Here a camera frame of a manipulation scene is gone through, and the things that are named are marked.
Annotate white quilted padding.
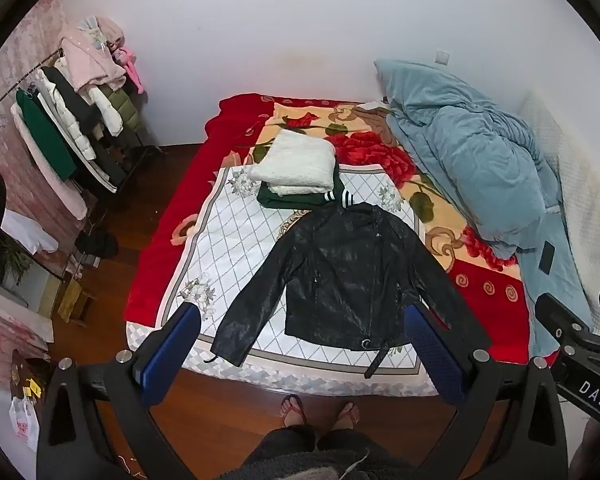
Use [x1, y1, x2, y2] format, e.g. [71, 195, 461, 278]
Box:
[517, 91, 600, 338]

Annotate black clothes rack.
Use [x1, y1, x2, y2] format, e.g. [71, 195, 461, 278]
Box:
[0, 47, 163, 196]

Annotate olive puffer vest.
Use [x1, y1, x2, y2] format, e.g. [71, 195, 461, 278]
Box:
[102, 84, 146, 135]

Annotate green plant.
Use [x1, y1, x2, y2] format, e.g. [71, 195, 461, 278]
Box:
[0, 237, 33, 288]

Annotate person's right foot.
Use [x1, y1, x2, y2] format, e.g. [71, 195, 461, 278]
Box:
[331, 401, 362, 432]

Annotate black phone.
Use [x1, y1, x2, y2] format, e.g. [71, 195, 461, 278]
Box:
[538, 240, 557, 276]

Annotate person's foot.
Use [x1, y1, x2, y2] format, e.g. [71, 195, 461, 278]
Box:
[278, 394, 308, 428]
[331, 401, 362, 432]

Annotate dark shoes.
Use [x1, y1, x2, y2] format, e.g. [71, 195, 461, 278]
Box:
[74, 227, 119, 261]

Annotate black leather jacket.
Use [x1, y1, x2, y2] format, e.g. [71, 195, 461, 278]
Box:
[211, 202, 492, 380]

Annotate white plastic bag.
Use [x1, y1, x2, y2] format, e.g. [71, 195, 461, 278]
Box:
[9, 396, 42, 453]

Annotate pink fleece garment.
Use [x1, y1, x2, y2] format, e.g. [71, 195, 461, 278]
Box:
[61, 16, 127, 92]

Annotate green coat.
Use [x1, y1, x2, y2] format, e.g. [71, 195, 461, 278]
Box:
[15, 88, 78, 182]

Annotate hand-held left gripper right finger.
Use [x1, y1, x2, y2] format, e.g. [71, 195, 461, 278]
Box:
[404, 301, 568, 480]

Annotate white folded sweater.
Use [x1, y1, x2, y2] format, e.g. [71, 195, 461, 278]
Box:
[246, 129, 337, 197]

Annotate wooden stool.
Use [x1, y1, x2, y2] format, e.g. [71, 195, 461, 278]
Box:
[57, 280, 97, 328]

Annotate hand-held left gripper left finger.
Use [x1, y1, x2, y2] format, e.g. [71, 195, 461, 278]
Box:
[36, 302, 202, 480]

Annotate person's dark trousers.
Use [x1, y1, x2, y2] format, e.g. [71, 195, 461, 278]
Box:
[230, 425, 386, 480]

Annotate white cloth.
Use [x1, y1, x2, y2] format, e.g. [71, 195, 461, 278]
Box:
[0, 197, 60, 256]

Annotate black hanging garment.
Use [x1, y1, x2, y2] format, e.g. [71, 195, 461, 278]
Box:
[42, 66, 103, 136]

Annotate bed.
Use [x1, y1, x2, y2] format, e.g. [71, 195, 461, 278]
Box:
[122, 92, 597, 397]

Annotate bright pink small garment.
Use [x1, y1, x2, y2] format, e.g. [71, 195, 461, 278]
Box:
[118, 48, 146, 94]

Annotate white puffer jacket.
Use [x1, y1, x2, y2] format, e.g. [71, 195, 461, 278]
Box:
[32, 67, 98, 162]

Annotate blue duvet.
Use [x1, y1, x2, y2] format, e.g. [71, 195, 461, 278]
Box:
[387, 85, 597, 357]

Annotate person's left foot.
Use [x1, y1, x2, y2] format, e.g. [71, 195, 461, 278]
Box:
[278, 394, 308, 428]

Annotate green folded garment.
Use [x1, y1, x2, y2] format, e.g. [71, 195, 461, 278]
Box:
[256, 166, 356, 209]

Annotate red floral blanket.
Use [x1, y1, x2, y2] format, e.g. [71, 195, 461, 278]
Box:
[122, 92, 556, 367]

